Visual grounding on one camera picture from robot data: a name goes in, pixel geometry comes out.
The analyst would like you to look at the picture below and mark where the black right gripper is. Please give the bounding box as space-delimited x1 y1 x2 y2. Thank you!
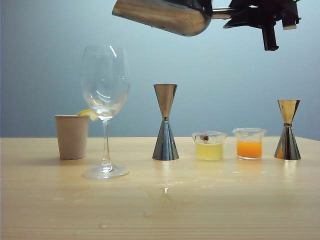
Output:
222 0 302 52

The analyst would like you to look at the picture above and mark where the stainless steel ice scoop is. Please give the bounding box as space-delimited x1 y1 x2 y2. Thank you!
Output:
111 0 236 38

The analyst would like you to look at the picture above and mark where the glass beaker with orange juice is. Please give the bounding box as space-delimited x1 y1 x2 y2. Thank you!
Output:
232 127 268 161

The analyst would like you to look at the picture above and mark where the gold double-ended jigger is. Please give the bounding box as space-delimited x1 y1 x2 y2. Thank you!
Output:
273 99 302 161

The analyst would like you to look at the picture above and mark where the glass beaker with yellow juice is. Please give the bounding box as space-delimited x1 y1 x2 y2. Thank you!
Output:
190 131 228 162

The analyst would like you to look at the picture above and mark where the silver double-ended jigger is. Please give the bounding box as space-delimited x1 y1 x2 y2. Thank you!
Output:
151 83 180 161

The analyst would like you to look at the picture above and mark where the clear wine glass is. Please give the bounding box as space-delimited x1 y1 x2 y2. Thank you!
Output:
80 44 131 181

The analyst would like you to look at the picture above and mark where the yellow lemon slice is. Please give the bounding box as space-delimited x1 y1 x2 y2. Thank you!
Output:
76 108 99 123

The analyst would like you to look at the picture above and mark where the water puddle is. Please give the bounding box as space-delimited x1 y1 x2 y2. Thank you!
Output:
139 179 217 205

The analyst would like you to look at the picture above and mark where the beige paper cup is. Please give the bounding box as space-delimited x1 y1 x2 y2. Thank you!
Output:
54 114 90 161

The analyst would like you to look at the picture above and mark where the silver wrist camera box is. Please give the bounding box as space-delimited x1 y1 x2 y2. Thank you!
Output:
282 17 302 31

